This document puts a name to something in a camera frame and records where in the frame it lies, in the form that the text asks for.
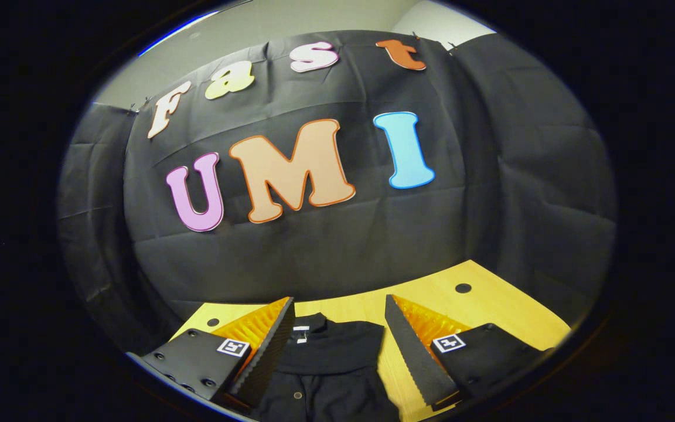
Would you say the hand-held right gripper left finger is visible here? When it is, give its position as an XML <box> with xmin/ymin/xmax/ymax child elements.
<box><xmin>141</xmin><ymin>297</ymin><xmax>295</xmax><ymax>409</ymax></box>

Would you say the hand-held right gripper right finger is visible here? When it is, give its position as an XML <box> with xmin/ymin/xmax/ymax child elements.
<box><xmin>384</xmin><ymin>294</ymin><xmax>552</xmax><ymax>411</ymax></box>

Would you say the black collared garment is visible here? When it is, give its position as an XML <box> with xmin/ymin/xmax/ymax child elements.
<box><xmin>250</xmin><ymin>312</ymin><xmax>400</xmax><ymax>422</ymax></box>

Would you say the black backdrop cloth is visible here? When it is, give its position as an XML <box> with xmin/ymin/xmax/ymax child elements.
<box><xmin>56</xmin><ymin>29</ymin><xmax>618</xmax><ymax>352</ymax></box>

